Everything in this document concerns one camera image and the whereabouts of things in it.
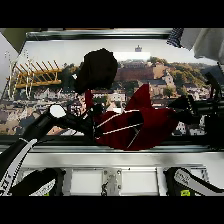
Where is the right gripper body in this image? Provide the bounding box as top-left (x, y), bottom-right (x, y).
top-left (168, 95), bottom-right (196, 125)

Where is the red garment with white stripes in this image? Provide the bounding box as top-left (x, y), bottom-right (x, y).
top-left (84, 83), bottom-right (181, 152)

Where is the white clothes hanger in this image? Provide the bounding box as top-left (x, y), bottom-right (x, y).
top-left (23, 49), bottom-right (35, 98)
top-left (3, 50), bottom-right (18, 99)

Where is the dark checked garment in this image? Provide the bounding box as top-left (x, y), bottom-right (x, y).
top-left (165, 27), bottom-right (185, 49)

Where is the dark brown garment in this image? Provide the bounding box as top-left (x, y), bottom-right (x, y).
top-left (73, 47), bottom-right (120, 95)

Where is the yellow wooden rack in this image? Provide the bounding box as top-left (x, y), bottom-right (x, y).
top-left (14, 59), bottom-right (64, 90)

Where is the silver frame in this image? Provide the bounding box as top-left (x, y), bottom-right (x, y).
top-left (0, 29), bottom-right (224, 197)

